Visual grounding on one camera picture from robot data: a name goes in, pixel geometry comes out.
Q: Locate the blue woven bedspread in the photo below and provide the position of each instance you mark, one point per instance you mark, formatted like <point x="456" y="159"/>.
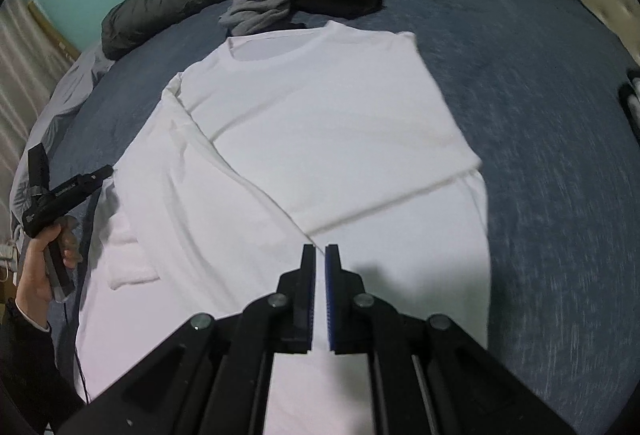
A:
<point x="525" y="115"/>

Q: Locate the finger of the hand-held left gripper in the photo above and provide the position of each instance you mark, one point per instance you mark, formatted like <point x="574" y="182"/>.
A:
<point x="92" y="182"/>

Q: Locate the person's left hand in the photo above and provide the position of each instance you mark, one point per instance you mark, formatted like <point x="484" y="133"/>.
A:
<point x="32" y="270"/>

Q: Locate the beige curtain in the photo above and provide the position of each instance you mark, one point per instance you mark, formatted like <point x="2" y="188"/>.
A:
<point x="20" y="80"/>

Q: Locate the white long-sleeve shirt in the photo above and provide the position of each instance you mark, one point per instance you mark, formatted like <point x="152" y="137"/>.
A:
<point x="300" y="115"/>

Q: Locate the wooden trim strip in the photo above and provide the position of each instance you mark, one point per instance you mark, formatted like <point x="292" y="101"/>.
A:
<point x="55" y="30"/>

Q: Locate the light grey bed sheet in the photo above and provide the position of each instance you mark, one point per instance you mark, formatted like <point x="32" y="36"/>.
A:
<point x="60" y="105"/>

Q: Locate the black and white garment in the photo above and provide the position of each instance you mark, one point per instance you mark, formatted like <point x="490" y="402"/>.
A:
<point x="631" y="100"/>

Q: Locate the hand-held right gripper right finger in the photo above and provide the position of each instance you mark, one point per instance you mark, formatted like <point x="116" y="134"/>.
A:
<point x="330" y="295"/>

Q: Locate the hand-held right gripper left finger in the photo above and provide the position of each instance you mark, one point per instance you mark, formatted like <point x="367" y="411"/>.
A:
<point x="310" y="285"/>

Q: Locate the person's left forearm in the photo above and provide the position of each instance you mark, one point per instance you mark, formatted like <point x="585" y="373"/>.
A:
<point x="30" y="355"/>

